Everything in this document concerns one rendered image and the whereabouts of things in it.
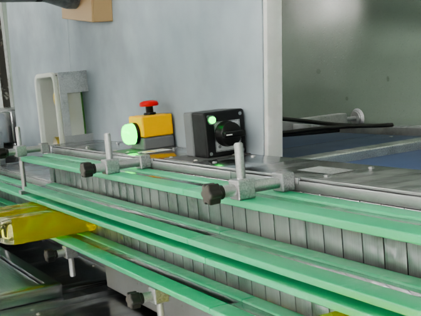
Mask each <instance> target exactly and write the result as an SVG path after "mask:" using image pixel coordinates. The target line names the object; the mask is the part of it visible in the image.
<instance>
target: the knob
mask: <svg viewBox="0 0 421 316"><path fill-rule="evenodd" d="M244 135H246V131H245V130H241V128H240V126H239V125H238V124H236V123H235V122H231V121H228V120H225V121H222V122H220V123H219V124H218V125H217V127H216V130H215V137H216V141H217V142H218V143H219V144H220V145H222V146H225V147H229V146H232V145H234V143H236V142H239V141H240V139H241V136H244Z"/></svg>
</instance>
